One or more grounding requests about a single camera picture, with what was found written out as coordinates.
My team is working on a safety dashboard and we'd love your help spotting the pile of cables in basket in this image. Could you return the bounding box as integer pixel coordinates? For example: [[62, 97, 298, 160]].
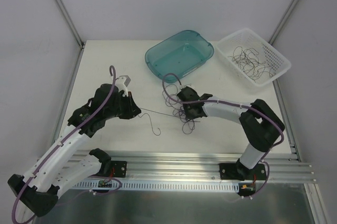
[[227, 46, 277, 82]]

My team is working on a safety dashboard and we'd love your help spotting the left aluminium frame post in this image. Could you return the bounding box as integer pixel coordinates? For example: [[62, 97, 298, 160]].
[[54, 0, 85, 48]]

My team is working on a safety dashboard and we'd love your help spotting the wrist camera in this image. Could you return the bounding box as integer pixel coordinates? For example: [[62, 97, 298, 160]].
[[115, 75, 131, 97], [180, 84, 193, 90]]

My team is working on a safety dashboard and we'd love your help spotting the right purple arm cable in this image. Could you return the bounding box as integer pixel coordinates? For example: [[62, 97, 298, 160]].
[[162, 73, 285, 161]]

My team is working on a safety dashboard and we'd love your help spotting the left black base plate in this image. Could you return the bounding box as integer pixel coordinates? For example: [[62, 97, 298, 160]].
[[95, 160, 127, 178]]

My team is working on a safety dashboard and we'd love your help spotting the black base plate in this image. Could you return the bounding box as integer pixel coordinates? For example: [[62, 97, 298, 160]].
[[95, 160, 127, 178], [219, 162, 267, 181]]

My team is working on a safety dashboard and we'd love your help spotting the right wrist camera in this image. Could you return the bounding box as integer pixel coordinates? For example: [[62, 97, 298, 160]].
[[180, 84, 193, 90]]

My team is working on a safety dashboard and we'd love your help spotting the aluminium frame post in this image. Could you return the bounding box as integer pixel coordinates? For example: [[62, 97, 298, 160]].
[[269, 0, 300, 45], [54, 0, 85, 48]]

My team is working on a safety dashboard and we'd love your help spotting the aluminium mounting rail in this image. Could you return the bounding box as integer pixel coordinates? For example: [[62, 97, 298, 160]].
[[107, 151, 317, 184]]

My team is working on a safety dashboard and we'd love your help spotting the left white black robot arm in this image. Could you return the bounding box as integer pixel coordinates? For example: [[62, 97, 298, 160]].
[[7, 76, 141, 217]]

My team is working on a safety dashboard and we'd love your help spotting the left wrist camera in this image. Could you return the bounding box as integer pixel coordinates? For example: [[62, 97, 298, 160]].
[[115, 75, 131, 97]]

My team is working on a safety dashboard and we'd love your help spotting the white perforated plastic basket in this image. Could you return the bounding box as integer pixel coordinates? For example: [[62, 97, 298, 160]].
[[215, 28, 292, 94]]

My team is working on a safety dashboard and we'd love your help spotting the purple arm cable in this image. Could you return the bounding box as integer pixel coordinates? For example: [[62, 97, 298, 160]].
[[11, 65, 118, 224], [162, 73, 285, 161]]

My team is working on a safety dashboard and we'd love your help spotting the teal transparent plastic tub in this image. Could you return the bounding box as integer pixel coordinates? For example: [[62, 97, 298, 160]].
[[145, 30, 214, 84]]

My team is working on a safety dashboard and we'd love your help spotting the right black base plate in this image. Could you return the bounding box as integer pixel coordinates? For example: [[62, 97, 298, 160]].
[[219, 162, 267, 181]]

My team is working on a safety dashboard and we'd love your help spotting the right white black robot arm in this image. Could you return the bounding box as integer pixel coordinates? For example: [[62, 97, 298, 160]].
[[177, 87, 285, 181]]

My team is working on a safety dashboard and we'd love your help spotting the right aluminium frame post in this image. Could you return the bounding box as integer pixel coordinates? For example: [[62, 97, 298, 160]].
[[269, 0, 300, 45]]

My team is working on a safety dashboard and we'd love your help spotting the thin dark cable strand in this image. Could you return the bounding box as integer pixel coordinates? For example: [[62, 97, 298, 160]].
[[138, 108, 182, 137]]

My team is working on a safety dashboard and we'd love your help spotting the white slotted cable duct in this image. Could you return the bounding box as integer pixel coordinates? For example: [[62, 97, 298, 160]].
[[73, 179, 239, 193]]

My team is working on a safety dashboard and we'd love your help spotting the thin cable bundle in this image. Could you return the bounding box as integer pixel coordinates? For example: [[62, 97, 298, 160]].
[[162, 84, 202, 135]]

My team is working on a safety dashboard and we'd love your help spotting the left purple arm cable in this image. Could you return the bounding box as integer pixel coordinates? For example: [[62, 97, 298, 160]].
[[11, 65, 118, 224]]

